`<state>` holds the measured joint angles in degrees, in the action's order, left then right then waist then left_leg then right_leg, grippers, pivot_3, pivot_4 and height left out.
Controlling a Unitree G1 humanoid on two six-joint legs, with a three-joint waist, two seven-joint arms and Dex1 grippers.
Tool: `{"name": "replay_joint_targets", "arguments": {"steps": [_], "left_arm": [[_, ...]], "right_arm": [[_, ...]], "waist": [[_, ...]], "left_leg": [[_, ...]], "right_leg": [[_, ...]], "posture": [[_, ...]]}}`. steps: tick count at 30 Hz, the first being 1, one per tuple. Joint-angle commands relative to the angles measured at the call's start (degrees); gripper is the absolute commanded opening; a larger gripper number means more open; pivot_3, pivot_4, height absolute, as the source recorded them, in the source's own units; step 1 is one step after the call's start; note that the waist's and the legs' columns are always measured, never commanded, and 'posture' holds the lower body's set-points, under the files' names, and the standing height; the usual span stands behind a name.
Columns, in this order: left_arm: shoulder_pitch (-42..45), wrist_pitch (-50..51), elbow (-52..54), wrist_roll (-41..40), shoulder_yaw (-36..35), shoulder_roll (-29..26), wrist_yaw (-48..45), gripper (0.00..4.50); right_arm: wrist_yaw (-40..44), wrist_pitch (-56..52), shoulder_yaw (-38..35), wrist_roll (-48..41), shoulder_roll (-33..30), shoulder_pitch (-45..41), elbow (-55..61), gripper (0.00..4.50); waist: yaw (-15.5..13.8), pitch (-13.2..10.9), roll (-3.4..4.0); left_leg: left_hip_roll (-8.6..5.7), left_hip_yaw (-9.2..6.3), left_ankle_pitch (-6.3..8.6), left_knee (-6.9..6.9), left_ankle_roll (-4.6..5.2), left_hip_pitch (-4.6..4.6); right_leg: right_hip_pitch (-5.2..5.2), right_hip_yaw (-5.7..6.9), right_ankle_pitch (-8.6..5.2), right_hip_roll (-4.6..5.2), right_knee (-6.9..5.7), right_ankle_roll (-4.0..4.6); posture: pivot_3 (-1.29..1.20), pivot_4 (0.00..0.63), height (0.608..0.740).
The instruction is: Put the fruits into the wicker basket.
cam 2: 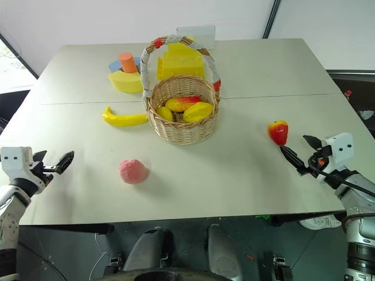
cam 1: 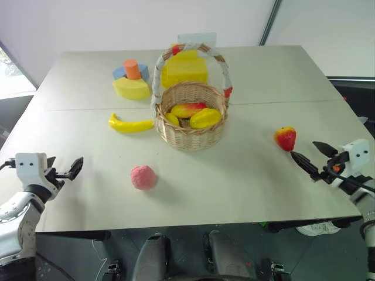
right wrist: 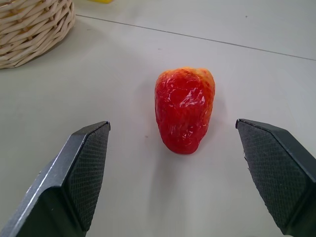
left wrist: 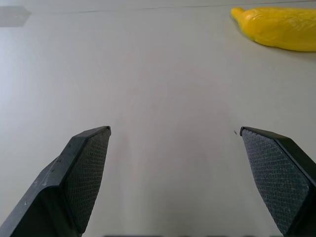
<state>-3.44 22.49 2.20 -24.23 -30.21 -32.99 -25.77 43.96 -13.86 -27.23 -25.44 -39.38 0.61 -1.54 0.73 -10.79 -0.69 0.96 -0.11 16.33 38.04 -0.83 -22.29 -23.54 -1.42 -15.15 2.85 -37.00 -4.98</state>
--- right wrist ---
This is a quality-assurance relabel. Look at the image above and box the woven wicker basket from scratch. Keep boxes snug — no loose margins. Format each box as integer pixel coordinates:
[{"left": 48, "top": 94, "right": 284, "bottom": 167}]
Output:
[{"left": 0, "top": 0, "right": 76, "bottom": 70}]

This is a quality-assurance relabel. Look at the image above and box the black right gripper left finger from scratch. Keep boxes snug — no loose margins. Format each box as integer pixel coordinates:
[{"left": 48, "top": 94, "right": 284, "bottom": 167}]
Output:
[{"left": 0, "top": 120, "right": 111, "bottom": 237}]

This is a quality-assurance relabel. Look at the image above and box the red toy strawberry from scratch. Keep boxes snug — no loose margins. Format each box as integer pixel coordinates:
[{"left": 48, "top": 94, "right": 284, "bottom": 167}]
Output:
[{"left": 155, "top": 66, "right": 216, "bottom": 155}]

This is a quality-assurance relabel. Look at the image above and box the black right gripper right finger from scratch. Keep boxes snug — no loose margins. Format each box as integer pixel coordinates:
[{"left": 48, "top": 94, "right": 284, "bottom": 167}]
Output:
[{"left": 235, "top": 118, "right": 316, "bottom": 237}]

